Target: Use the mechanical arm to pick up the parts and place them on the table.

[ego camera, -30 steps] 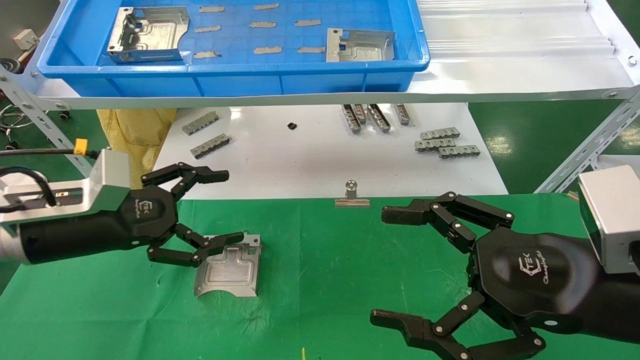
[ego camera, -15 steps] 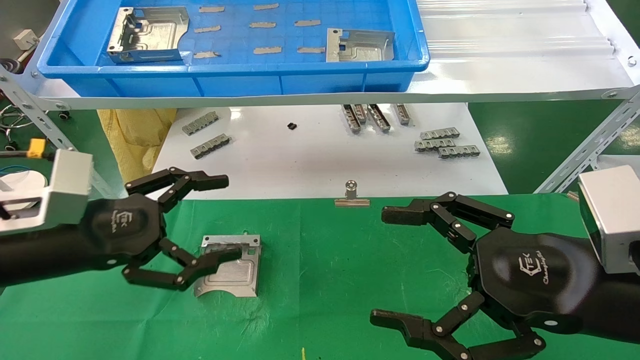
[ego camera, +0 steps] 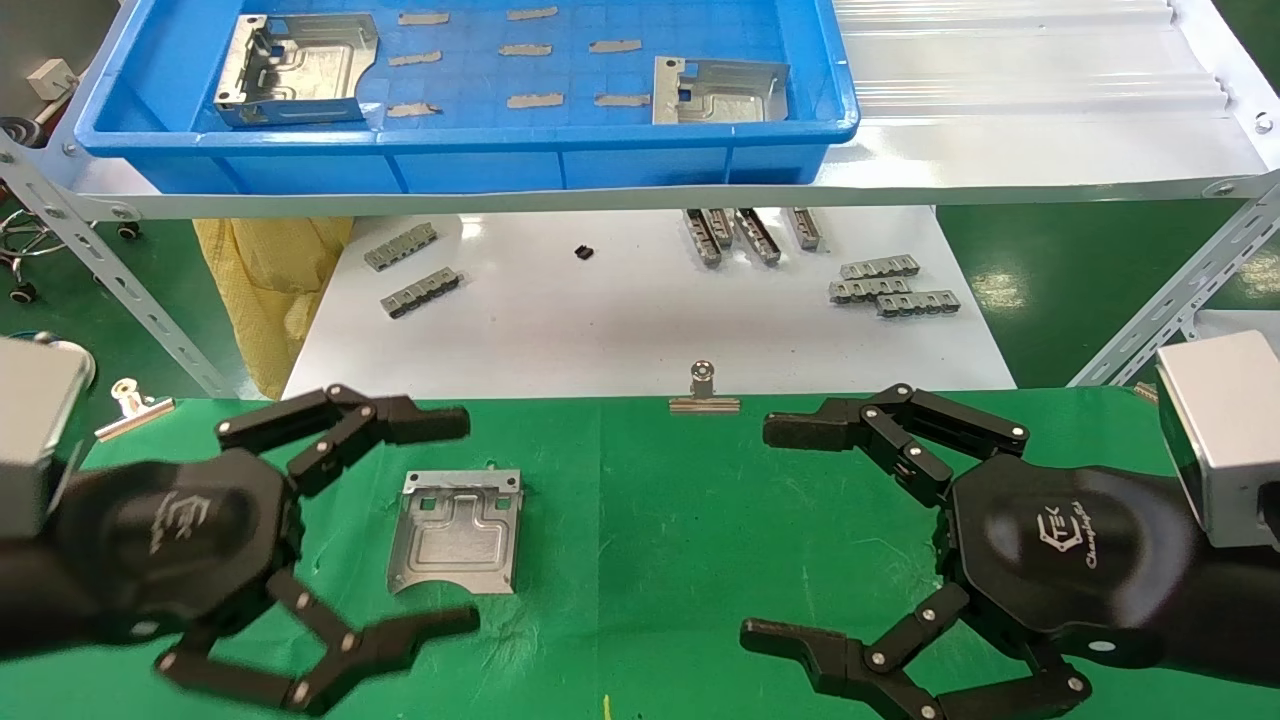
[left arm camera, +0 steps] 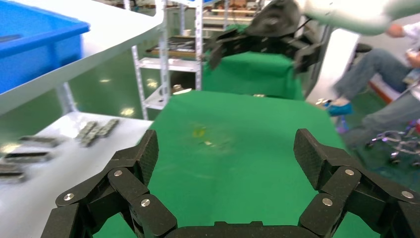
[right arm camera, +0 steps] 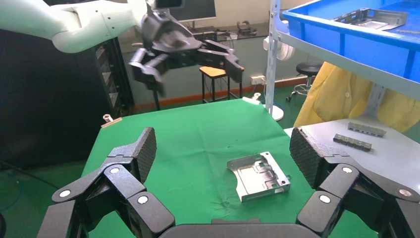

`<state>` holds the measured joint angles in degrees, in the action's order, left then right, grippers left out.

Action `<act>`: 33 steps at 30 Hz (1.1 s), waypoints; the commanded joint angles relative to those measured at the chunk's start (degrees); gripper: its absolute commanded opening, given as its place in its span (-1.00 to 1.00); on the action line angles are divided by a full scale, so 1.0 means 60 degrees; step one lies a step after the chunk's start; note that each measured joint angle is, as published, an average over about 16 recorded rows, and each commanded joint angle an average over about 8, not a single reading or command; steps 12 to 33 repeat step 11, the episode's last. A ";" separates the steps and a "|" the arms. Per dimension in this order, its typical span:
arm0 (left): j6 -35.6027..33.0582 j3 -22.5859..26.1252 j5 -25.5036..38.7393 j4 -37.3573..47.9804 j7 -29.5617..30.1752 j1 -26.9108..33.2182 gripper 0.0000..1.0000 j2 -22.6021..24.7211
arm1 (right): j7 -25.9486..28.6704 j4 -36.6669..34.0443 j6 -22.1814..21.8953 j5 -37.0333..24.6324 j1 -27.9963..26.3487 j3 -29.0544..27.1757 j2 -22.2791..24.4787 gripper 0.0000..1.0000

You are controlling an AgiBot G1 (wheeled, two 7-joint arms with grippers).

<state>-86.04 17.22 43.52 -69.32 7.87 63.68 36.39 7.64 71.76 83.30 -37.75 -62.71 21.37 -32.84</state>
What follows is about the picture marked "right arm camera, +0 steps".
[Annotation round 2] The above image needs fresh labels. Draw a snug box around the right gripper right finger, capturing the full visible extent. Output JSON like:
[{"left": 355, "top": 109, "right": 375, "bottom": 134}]
[{"left": 289, "top": 126, "right": 420, "bottom": 238}]

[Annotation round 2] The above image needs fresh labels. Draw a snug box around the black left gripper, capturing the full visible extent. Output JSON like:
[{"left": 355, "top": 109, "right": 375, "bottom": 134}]
[{"left": 128, "top": 9, "right": 245, "bottom": 98}]

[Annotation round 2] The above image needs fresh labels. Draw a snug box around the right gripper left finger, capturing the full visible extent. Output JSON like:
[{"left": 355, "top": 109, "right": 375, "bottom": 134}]
[{"left": 37, "top": 126, "right": 175, "bottom": 238}]

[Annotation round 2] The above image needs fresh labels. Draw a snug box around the stamped sheet metal bracket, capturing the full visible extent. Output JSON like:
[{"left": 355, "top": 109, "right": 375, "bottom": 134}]
[
  {"left": 226, "top": 151, "right": 292, "bottom": 203},
  {"left": 333, "top": 7, "right": 409, "bottom": 32}
]

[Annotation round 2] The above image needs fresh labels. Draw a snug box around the blue plastic parts bin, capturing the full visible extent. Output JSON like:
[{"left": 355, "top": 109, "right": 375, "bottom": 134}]
[{"left": 281, "top": 0, "right": 420, "bottom": 83}]

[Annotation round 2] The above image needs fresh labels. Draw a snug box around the wooden seat black stool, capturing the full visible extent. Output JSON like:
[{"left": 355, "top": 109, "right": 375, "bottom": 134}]
[{"left": 199, "top": 65, "right": 245, "bottom": 104}]

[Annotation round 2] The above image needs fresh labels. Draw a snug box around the dark office desk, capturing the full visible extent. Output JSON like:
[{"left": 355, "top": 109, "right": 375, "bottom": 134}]
[{"left": 188, "top": 22, "right": 270, "bottom": 42}]

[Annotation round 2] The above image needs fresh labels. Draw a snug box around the computer monitor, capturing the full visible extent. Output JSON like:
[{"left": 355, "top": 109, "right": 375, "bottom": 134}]
[{"left": 170, "top": 0, "right": 217, "bottom": 23}]

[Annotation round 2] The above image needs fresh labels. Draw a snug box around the small black device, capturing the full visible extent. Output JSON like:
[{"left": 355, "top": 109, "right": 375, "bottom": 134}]
[{"left": 237, "top": 20, "right": 259, "bottom": 36}]

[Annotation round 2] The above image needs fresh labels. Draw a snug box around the silver binder clip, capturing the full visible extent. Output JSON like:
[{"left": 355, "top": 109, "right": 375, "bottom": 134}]
[
  {"left": 242, "top": 92, "right": 263, "bottom": 106},
  {"left": 101, "top": 114, "right": 123, "bottom": 128}
]

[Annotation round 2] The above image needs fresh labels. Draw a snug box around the green table cloth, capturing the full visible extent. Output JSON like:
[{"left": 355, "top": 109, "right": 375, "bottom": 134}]
[{"left": 80, "top": 98, "right": 393, "bottom": 238}]

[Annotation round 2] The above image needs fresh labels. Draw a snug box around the yellow fabric garment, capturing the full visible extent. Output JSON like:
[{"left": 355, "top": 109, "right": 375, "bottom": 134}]
[{"left": 293, "top": 61, "right": 420, "bottom": 134}]

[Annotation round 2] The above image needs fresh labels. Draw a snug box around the swivel stool with casters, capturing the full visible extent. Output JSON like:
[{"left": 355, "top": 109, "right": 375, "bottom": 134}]
[{"left": 285, "top": 62, "right": 324, "bottom": 103}]

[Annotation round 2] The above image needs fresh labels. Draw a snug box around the black cabinet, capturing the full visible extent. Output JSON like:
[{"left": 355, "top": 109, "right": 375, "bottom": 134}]
[{"left": 0, "top": 29, "right": 135, "bottom": 170}]

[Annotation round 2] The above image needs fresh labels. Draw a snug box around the grey slotted metal rail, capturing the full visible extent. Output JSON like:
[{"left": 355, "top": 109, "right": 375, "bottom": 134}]
[
  {"left": 348, "top": 122, "right": 387, "bottom": 138},
  {"left": 333, "top": 134, "right": 373, "bottom": 152}
]

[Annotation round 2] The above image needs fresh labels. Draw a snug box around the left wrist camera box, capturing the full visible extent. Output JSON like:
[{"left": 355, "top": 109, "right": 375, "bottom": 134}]
[{"left": 155, "top": 0, "right": 184, "bottom": 9}]

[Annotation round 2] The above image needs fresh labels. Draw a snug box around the perforated white rack post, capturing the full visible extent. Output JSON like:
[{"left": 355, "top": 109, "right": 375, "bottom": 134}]
[
  {"left": 362, "top": 83, "right": 387, "bottom": 118},
  {"left": 265, "top": 0, "right": 282, "bottom": 116}
]

